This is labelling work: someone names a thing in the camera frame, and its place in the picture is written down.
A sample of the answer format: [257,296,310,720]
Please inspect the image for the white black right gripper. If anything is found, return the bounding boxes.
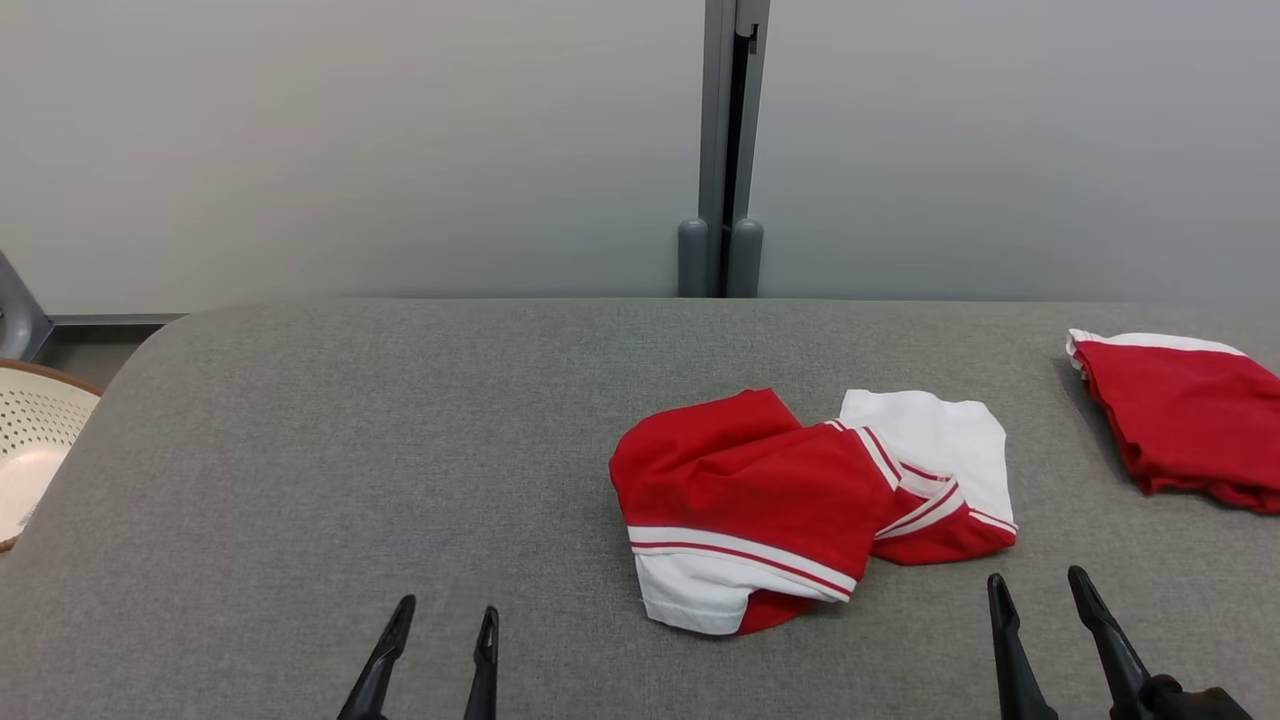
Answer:
[987,566,1253,720]

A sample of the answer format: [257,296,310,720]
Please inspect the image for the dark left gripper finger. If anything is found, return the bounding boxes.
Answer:
[337,595,416,720]
[463,605,499,720]

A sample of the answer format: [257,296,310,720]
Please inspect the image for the grey door frame post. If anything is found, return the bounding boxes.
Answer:
[727,218,764,298]

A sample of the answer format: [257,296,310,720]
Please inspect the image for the red and white shirt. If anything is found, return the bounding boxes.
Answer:
[608,388,1019,637]

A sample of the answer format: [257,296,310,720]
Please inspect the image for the grey rounded post foot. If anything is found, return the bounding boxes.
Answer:
[678,218,709,298]

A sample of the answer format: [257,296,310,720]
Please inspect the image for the cream perforated laundry basket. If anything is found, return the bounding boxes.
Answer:
[0,358,103,553]

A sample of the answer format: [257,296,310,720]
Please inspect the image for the grey metal bracket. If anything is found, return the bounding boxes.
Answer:
[0,250,53,361]

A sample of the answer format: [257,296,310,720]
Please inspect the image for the grey vertical partition post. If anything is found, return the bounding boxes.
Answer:
[697,0,771,298]

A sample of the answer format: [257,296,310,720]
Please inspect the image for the red shorts white trim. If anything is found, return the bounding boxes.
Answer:
[1065,328,1280,515]

